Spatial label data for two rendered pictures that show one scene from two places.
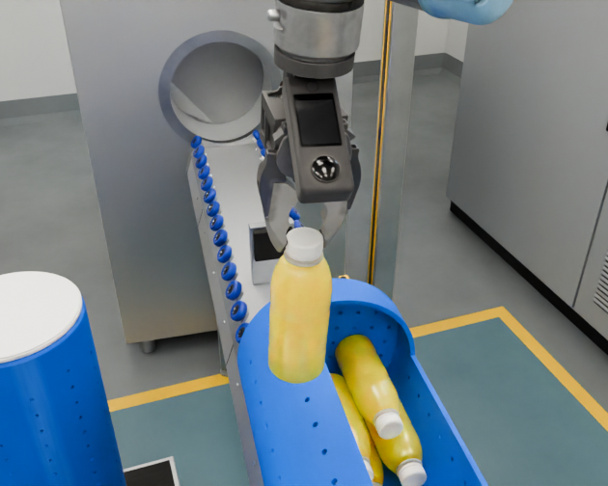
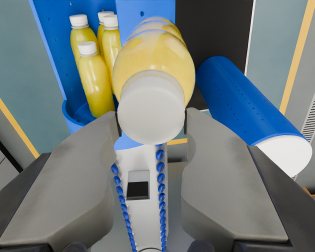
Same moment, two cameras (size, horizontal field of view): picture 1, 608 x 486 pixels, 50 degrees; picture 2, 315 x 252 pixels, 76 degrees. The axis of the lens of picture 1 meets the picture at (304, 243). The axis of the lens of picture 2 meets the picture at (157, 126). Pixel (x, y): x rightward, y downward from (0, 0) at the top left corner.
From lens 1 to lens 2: 0.57 m
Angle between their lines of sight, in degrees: 23
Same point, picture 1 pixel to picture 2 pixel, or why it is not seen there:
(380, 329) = (83, 120)
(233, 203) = (151, 215)
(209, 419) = not seen: hidden behind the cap
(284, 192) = (231, 203)
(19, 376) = (272, 128)
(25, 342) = (270, 144)
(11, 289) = not seen: hidden behind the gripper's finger
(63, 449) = (240, 102)
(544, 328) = (21, 150)
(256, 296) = (149, 163)
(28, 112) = not seen: outside the picture
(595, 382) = (3, 123)
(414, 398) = (70, 74)
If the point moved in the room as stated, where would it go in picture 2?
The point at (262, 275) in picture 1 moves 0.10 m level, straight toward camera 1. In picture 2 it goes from (144, 174) to (146, 159)
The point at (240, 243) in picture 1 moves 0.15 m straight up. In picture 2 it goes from (151, 193) to (152, 221)
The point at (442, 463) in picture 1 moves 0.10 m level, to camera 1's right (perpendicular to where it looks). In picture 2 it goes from (57, 23) to (10, 13)
